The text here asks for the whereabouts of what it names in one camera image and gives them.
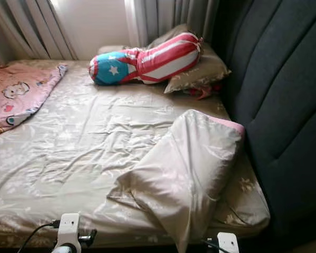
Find small red cloth item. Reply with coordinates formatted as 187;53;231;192
184;84;222;100

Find large beige pillow pink edge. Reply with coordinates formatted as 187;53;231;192
108;109;246;253

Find small beige floral pillow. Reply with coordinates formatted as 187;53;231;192
147;24;232;94

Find pink cartoon print blanket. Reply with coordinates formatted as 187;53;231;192
0;63;68;139

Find grey pleated curtain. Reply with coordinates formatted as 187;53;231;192
0;0;78;66
125;0;221;50

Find bed with beige floral sheet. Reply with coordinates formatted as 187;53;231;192
0;58;271;249

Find dark grey padded headboard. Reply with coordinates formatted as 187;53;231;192
211;0;316;249

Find stars and stripes bolster pillow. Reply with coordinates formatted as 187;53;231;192
88;32;204;86

